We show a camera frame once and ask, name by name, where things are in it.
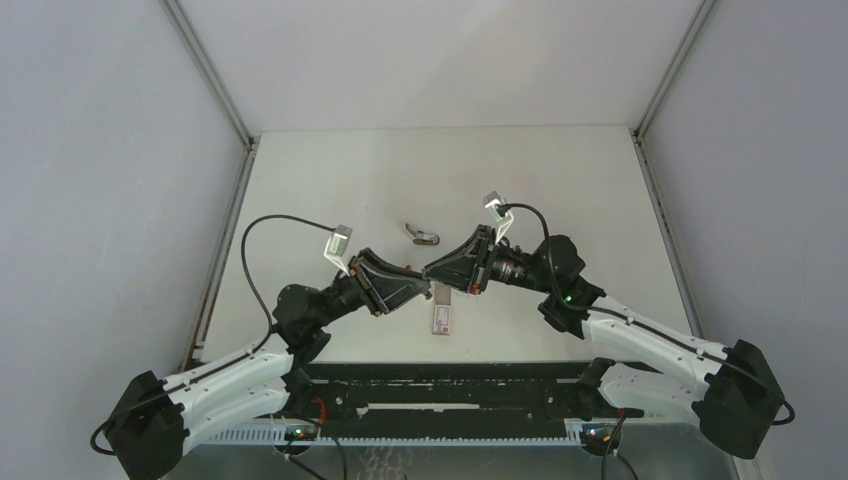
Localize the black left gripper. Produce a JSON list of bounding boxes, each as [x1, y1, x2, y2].
[[312, 248, 429, 329]]

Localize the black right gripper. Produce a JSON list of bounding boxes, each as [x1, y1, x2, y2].
[[423, 226, 553, 296]]

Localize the red white staples box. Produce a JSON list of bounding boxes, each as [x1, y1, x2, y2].
[[431, 283, 452, 336]]

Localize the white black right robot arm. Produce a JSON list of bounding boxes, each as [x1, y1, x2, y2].
[[423, 225, 797, 459]]

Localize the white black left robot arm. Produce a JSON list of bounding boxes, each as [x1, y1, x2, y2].
[[101, 249, 431, 479]]

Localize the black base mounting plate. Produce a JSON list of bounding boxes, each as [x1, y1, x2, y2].
[[283, 361, 620, 442]]

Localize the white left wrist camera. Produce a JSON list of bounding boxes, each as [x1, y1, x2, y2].
[[323, 224, 353, 275]]

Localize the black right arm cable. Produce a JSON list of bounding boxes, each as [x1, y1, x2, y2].
[[503, 202, 796, 480]]

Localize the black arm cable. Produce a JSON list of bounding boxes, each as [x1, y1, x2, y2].
[[89, 214, 339, 457], [503, 202, 796, 480]]

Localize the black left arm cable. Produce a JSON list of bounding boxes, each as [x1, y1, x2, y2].
[[89, 214, 339, 457]]

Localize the front aluminium rail assembly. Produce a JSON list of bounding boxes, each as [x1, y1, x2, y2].
[[132, 377, 773, 480]]

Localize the aluminium frame rail right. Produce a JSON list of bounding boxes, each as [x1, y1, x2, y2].
[[630, 0, 721, 337]]

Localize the aluminium frame rail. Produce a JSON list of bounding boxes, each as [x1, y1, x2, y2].
[[630, 0, 721, 337], [158, 0, 260, 359]]

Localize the aluminium frame rail left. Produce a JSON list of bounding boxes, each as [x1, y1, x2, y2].
[[158, 0, 260, 359]]

